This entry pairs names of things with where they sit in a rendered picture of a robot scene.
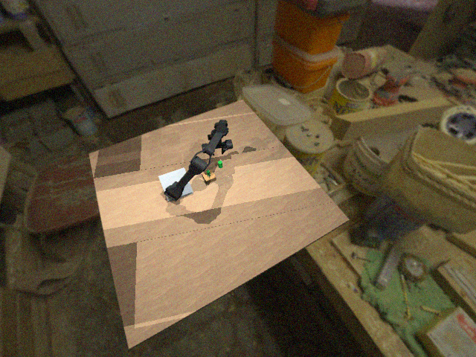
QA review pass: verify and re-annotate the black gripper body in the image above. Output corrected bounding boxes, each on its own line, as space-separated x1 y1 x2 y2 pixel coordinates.
202 139 233 150

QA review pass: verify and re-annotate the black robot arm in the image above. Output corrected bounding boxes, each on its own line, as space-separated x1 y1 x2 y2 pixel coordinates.
164 119 229 202

